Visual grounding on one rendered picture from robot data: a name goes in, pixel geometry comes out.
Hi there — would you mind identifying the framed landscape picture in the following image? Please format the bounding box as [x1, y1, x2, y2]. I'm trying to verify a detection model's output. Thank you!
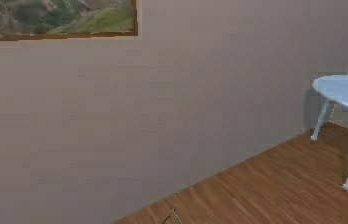
[0, 0, 139, 43]

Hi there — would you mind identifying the white round table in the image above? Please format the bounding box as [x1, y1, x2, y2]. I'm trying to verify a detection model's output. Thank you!
[309, 74, 348, 192]

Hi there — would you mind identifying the thin brown frame object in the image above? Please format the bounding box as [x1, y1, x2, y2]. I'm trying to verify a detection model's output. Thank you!
[160, 206, 183, 224]

